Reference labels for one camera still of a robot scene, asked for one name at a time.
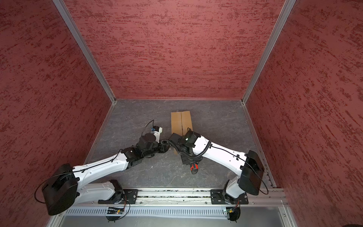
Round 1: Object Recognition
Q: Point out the brown cardboard express box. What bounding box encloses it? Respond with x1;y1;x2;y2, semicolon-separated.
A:
171;111;193;136

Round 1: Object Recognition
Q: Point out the right aluminium corner post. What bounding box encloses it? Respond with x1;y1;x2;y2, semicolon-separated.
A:
242;0;296;105

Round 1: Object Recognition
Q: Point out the aluminium front rail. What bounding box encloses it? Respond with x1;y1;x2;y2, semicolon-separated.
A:
70;187;288;206

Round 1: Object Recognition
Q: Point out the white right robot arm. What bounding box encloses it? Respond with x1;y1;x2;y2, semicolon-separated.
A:
163;130;265;199

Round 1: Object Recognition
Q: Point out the white slotted cable duct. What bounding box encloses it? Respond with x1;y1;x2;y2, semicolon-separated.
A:
64;206;227;218

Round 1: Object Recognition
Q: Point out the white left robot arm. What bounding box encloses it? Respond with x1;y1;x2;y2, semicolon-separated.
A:
41;133;170;216

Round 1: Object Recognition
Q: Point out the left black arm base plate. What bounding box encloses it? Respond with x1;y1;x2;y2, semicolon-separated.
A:
98;189;139;205

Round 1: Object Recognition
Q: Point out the red black utility knife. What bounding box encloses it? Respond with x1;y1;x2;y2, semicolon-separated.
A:
190;163;199;175

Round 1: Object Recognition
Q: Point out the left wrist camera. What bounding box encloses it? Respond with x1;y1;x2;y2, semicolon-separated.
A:
151;126;163;143

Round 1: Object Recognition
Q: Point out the left aluminium corner post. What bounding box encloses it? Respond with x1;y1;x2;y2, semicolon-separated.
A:
53;0;117;105

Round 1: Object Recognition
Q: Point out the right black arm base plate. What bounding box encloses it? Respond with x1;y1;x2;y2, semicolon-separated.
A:
210;189;249;205

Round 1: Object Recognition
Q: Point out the aluminium corner post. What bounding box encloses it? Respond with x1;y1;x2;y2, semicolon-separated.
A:
242;0;296;105
53;0;117;105

